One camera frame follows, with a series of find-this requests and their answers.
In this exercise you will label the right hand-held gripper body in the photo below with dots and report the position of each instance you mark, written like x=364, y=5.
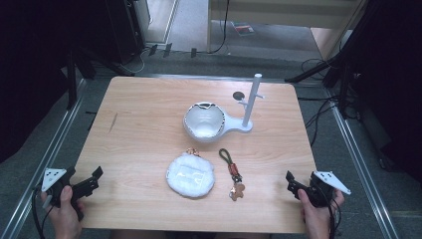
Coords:
x=320, y=191

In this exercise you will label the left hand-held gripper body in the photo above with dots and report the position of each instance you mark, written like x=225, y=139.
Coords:
x=53, y=177

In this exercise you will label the person's right hand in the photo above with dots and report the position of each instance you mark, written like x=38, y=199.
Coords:
x=318, y=220

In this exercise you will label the person's left hand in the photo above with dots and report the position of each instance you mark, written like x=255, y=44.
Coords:
x=66, y=219

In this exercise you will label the white fluffy coin purse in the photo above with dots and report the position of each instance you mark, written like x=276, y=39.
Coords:
x=190, y=176

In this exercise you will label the black metal stand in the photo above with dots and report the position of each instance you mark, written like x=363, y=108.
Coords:
x=345, y=89
x=71, y=83

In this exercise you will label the dark round disc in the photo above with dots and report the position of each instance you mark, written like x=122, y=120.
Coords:
x=238, y=96

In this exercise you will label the white bowl with peg stand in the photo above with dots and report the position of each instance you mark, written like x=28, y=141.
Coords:
x=204, y=124

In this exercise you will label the black curtain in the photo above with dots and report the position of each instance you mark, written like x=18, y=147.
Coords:
x=30, y=66
x=394, y=83

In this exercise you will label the black cabinet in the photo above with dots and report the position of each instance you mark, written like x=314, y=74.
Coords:
x=124, y=30

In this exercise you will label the red booklet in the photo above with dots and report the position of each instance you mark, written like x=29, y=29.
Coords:
x=244, y=28

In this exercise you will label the beige furniture panel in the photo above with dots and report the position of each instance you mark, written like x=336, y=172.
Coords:
x=282, y=13

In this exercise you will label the metal frame rail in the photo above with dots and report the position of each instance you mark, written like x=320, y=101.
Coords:
x=53, y=149
x=353, y=149

